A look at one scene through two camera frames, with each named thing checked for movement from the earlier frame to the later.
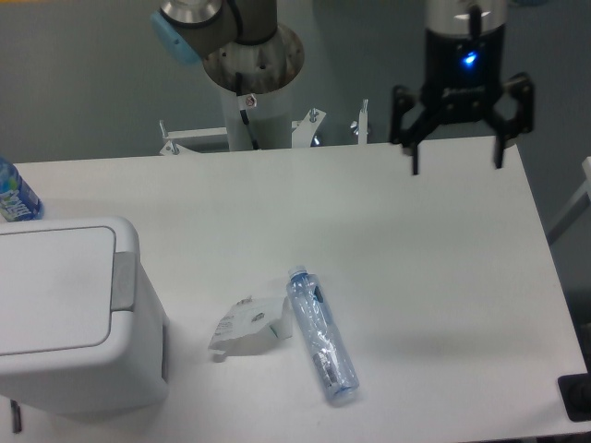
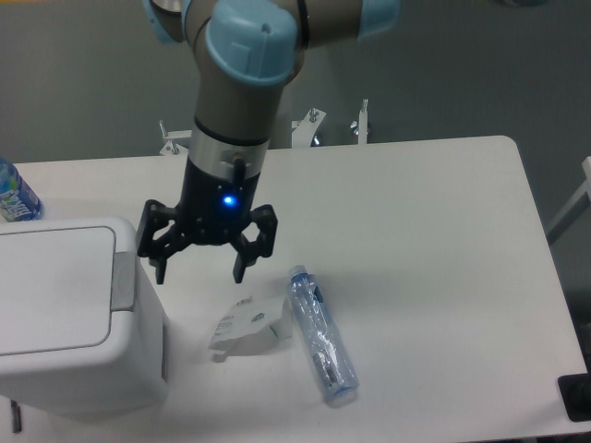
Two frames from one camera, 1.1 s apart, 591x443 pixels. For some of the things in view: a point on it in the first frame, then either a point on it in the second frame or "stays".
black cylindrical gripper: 463,79 to 212,211
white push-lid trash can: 81,331 stays
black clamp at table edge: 575,392 stays
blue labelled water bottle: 18,202 stays
